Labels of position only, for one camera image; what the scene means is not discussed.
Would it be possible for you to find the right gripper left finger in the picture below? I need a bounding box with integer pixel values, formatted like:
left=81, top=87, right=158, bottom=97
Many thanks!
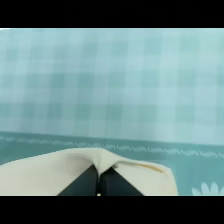
left=57, top=164, right=100, bottom=197

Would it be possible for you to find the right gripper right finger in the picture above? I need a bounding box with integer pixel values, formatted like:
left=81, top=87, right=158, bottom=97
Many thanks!
left=99, top=168, right=144, bottom=197

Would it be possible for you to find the cream garment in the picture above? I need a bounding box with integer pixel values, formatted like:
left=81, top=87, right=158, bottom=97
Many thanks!
left=0, top=147, right=178, bottom=197

